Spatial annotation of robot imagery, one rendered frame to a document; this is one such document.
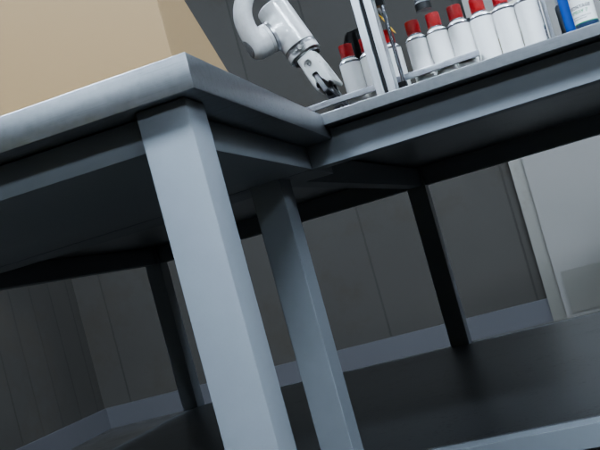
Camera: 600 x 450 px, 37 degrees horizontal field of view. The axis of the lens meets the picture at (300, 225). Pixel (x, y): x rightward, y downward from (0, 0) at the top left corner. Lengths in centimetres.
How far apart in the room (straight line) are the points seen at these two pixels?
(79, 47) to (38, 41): 7
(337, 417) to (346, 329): 341
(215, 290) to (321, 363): 67
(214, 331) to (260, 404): 9
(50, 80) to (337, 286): 375
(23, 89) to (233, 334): 61
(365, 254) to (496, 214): 74
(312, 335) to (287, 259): 14
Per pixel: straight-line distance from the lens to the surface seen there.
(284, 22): 226
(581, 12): 215
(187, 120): 97
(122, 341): 547
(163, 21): 133
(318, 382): 162
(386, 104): 153
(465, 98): 155
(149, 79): 97
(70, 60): 139
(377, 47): 205
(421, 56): 217
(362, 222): 497
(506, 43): 215
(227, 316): 96
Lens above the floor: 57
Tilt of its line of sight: 3 degrees up
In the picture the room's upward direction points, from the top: 15 degrees counter-clockwise
